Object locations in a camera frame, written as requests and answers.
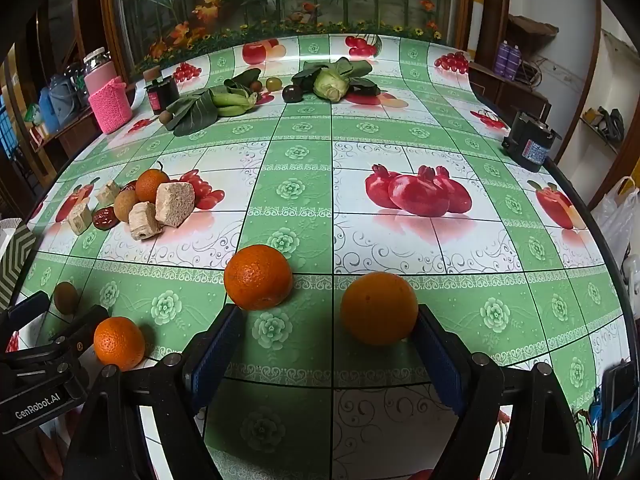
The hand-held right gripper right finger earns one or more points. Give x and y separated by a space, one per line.
440 360

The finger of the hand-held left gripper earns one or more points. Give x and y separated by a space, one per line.
27 307
80 327

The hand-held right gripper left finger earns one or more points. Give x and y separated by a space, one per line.
215 360

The large orange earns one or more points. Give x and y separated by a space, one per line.
257 277
119 342
379 308

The white tray with striped rim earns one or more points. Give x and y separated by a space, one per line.
14 260

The red date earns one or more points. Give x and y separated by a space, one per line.
103 218
129 188

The large beige porous block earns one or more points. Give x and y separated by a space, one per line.
173 204

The brown kiwi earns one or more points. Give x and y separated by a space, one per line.
65 297
166 118

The tan longan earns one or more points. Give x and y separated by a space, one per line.
125 205

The small orange with stem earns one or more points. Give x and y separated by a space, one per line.
151 186

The fruit printed green tablecloth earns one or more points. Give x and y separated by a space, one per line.
300 200

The blue thermos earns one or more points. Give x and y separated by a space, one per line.
49 105

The grey blue thermos kettle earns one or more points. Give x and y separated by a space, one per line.
70 95

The pink knitted sleeve jar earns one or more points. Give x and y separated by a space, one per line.
106 97

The white plastic bag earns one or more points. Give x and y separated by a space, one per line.
617 220

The black box device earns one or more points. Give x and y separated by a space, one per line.
530 141

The large dark green leaves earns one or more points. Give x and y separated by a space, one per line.
195 110

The dark jar with red label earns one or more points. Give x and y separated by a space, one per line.
162 94

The green bananas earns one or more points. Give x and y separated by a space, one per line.
232 101

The small brown round fruit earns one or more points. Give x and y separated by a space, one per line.
256 86

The dark purple plum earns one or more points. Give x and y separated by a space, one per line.
291 93

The small green round fruit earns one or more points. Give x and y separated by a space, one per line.
272 83

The green bok choy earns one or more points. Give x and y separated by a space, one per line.
330 82

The purple bottle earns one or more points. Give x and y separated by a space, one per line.
504 60
515 62

